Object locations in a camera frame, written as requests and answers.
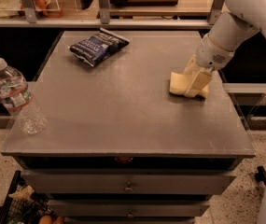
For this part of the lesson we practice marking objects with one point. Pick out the black wire basket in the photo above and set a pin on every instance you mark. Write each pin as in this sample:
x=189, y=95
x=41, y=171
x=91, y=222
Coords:
x=22, y=206

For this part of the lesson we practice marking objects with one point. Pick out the clear plastic water bottle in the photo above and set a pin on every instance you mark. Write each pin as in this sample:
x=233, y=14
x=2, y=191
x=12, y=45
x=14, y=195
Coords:
x=18, y=100

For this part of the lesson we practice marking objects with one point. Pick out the grey drawer cabinet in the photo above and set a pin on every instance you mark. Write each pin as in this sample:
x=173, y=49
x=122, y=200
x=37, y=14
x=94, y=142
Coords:
x=119, y=148

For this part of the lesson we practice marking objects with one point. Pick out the black metal stand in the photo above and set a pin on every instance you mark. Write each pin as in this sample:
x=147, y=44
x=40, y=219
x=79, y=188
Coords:
x=260, y=175

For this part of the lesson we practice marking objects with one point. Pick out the blue chip bag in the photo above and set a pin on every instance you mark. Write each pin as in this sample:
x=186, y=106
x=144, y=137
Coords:
x=96, y=48

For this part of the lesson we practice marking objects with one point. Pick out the yellow sponge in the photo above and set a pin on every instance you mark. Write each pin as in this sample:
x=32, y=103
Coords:
x=179, y=82

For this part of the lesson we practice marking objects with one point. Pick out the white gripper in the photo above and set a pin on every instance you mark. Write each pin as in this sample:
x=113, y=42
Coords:
x=213, y=54

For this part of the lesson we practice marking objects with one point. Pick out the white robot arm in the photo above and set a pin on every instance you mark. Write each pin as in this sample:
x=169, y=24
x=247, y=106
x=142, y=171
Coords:
x=242, y=20

